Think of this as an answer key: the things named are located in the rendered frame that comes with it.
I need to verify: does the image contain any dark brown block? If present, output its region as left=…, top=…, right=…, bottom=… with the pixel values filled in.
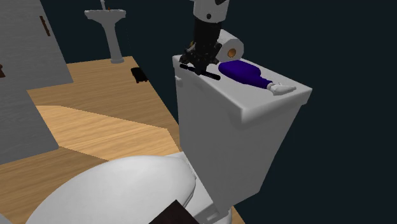
left=148, top=199, right=200, bottom=224

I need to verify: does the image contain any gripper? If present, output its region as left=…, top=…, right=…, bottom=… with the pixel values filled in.
left=179, top=18, right=223, bottom=74

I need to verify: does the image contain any grey wooden panel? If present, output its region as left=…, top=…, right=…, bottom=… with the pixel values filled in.
left=0, top=74, right=60, bottom=166

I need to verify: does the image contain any small black floor object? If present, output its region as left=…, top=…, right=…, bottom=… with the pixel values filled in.
left=130, top=67, right=150, bottom=84

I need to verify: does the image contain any grey door with brown handle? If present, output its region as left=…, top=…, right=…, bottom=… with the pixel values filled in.
left=0, top=0, right=74, bottom=92

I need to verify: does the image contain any purple spray bottle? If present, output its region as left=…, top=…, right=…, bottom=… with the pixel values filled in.
left=218, top=59, right=297, bottom=96

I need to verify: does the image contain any white toilet paper roll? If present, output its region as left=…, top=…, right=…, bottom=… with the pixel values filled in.
left=215, top=29, right=245, bottom=64

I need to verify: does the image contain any white pedestal sink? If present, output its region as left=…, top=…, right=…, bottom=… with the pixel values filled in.
left=84, top=0, right=127, bottom=65

